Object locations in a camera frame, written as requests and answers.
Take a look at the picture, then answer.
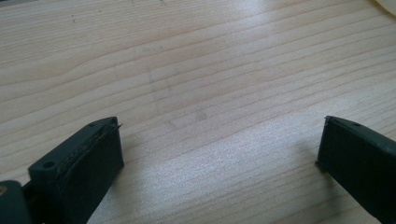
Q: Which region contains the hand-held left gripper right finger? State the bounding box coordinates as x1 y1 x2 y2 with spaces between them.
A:
315 115 396 224

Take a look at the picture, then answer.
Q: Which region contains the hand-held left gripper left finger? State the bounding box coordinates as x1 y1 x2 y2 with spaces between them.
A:
27 116 125 224

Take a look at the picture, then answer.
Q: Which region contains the pale yellow object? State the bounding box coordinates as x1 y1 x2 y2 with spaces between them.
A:
373 0 396 17

